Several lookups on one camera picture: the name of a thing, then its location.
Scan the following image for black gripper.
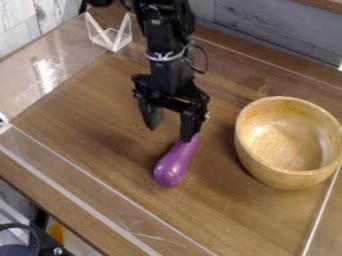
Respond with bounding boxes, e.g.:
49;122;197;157
132;54;209;143

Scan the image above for purple toy eggplant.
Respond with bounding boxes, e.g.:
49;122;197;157
153;135;200;187

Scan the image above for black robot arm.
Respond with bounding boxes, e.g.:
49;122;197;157
132;0;209;143

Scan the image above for brown wooden bowl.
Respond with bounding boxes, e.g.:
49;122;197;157
234;96;342;190

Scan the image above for clear acrylic tray walls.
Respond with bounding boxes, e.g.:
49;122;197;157
0;19;342;256

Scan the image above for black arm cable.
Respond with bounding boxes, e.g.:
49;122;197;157
183;43;209;75

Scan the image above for black clamp with cable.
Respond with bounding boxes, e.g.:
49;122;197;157
0;223;75;256

